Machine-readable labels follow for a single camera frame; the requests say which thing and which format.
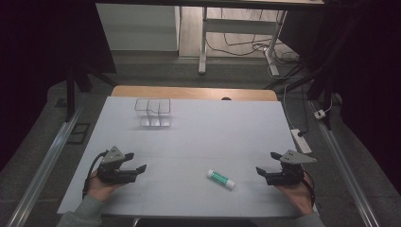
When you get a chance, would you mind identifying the person's right hand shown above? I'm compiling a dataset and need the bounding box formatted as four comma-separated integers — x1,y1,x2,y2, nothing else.
274,174,316,218

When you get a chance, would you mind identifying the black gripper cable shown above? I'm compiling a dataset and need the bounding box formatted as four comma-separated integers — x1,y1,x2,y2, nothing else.
302,169,317,207
81,149,110,201

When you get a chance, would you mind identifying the black metal stand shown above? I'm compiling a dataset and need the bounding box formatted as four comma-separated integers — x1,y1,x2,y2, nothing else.
264,18,335,131

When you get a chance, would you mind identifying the white and green glue stick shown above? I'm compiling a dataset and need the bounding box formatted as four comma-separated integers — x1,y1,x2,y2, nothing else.
206,168,236,191

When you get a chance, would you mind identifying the black floor cable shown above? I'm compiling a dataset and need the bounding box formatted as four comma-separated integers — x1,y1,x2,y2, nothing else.
205,7,276,58

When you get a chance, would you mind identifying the black curtain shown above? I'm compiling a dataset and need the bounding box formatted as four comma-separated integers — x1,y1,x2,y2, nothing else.
278,0,401,195
0,0,117,173

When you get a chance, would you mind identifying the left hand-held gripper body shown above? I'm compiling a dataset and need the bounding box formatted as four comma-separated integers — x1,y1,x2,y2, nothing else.
96,145,138,185

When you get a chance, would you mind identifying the white power strip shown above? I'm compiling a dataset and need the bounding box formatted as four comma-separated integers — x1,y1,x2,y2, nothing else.
289,128,313,155

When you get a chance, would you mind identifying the clear acrylic organizer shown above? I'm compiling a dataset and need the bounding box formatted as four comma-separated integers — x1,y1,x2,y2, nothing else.
133,97,173,129

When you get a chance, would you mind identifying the white frame desk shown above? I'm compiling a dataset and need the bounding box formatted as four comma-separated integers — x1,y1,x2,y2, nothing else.
95,0,325,77

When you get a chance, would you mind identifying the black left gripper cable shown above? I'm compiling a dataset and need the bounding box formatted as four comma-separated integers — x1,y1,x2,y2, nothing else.
81,149,110,201

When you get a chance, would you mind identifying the black floor socket plate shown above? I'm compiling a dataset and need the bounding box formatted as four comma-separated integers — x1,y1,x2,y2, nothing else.
66,122,92,146

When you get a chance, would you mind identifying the white cabinet panel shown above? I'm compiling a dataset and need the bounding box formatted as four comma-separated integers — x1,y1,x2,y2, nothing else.
95,3,182,52

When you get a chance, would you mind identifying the aluminium rail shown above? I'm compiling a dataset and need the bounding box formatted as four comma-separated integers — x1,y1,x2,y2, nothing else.
309,99,383,227
5,106,83,227

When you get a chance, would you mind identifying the white power strip cable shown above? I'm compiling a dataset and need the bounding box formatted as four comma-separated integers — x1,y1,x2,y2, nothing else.
282,82,298,131

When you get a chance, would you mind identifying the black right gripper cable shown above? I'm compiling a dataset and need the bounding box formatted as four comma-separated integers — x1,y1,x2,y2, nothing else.
302,169,317,207

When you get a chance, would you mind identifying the person's left hand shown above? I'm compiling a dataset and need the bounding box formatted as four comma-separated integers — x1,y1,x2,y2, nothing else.
85,175,125,203

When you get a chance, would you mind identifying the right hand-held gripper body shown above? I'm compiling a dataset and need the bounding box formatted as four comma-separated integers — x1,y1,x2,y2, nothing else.
265,148,318,186

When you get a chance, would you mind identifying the black plugged cable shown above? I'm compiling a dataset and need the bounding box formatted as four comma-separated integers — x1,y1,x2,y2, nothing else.
296,84,310,138

